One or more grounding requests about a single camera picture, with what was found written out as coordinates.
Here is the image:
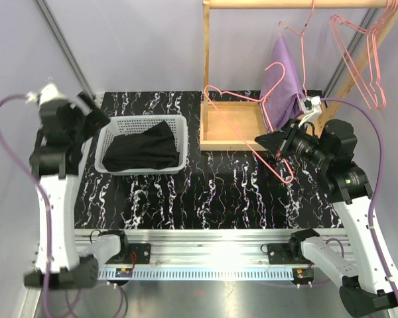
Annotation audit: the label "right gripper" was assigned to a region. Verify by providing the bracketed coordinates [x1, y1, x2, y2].
[255, 118, 332, 169]

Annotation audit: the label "purple garment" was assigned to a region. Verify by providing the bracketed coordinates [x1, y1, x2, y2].
[260, 36, 304, 132]

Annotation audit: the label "black trousers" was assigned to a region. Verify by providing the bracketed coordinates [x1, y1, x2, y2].
[102, 121, 180, 172]

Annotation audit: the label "pink hanger with purple garment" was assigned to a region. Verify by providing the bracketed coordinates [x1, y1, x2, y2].
[277, 0, 315, 96]

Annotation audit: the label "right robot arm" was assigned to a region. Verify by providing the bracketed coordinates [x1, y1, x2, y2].
[255, 119, 398, 317]

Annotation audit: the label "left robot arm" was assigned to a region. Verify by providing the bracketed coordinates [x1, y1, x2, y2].
[24, 83, 131, 290]

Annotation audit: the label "white plastic basket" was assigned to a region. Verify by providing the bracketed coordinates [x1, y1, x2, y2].
[94, 115, 188, 176]

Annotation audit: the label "wooden clothes rack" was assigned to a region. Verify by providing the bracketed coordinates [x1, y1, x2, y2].
[199, 0, 398, 151]

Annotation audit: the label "black marbled mat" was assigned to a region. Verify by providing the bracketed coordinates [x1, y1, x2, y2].
[74, 91, 342, 229]

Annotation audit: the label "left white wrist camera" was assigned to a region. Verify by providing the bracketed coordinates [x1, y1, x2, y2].
[25, 82, 68, 107]

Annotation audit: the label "aluminium corner post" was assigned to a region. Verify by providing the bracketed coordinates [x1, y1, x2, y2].
[33, 0, 96, 98]

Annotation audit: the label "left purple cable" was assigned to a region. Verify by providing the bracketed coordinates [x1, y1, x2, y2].
[0, 94, 54, 318]

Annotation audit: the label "purple cable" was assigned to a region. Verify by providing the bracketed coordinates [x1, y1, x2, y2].
[320, 97, 398, 318]
[0, 94, 54, 318]

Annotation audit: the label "empty pink wire hangers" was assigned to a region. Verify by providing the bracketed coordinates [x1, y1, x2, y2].
[329, 1, 398, 110]

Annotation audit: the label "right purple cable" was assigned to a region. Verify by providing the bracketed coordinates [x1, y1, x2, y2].
[320, 97, 398, 318]

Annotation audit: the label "aluminium rail base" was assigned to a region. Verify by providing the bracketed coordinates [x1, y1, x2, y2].
[75, 229, 354, 285]

